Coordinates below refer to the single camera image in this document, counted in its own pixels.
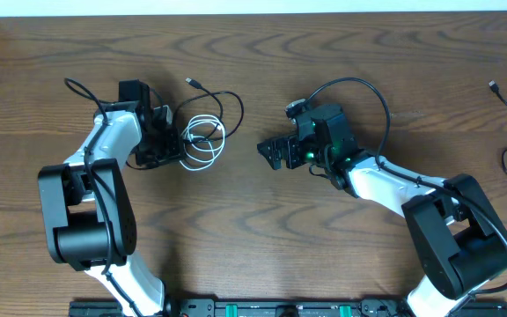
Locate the white USB cable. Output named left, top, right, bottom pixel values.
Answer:
left=178, top=114, right=227, bottom=172

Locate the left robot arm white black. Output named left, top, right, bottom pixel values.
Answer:
left=38, top=78, right=183, bottom=316

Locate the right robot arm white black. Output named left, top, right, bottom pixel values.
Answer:
left=257, top=101, right=507, bottom=316

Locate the black mounting rail base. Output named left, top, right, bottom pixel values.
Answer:
left=68, top=298, right=507, bottom=317

